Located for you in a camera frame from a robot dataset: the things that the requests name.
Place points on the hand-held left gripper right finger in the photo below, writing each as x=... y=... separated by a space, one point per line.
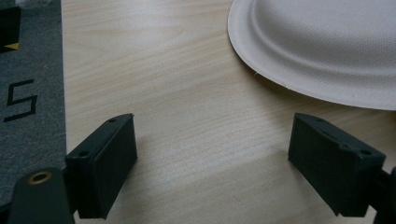
x=336 y=165

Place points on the white paper plate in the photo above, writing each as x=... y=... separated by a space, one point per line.
x=311 y=46

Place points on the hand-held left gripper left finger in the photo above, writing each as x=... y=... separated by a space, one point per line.
x=99 y=168

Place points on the black stand base with stripes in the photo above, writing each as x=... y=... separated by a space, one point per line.
x=9 y=28

